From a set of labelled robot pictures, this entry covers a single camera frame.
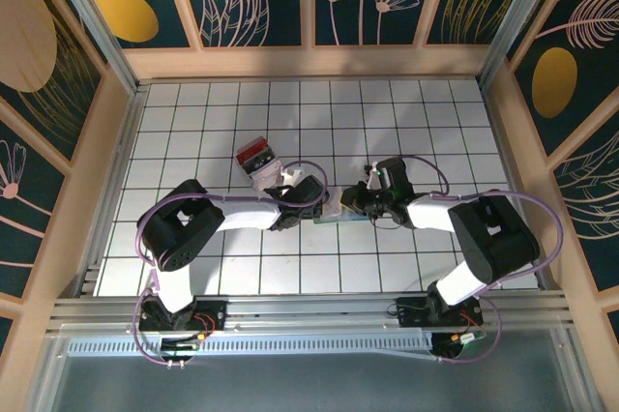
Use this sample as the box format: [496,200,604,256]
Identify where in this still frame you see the aluminium corner post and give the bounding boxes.
[477,0,568,85]
[41,0,141,94]

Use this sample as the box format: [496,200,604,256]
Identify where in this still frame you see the aluminium side rail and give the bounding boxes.
[481,82,557,293]
[74,82,149,298]

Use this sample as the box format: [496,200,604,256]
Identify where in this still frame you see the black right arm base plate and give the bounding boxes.
[396,295,485,329]

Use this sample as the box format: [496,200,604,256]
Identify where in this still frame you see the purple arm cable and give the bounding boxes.
[133,159,330,369]
[362,154,565,366]

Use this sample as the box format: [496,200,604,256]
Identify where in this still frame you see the plain white card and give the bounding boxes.
[321,188,345,220]

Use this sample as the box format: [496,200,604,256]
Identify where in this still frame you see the slotted metal cable duct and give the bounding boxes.
[67,337,436,360]

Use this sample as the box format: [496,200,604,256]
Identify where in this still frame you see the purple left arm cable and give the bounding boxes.
[133,159,330,369]

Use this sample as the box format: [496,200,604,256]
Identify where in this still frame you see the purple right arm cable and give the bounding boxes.
[362,154,565,366]

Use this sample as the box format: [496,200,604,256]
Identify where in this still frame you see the white floral card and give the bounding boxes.
[251,164,285,191]

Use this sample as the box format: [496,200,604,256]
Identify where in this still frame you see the grey metal panel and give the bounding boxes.
[45,353,579,412]

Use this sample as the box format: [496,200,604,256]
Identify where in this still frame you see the clear acrylic card box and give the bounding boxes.
[234,134,285,191]

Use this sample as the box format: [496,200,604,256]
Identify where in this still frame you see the aluminium cross rail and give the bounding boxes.
[45,289,579,336]

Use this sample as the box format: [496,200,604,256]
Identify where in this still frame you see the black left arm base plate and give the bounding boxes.
[138,299,228,334]

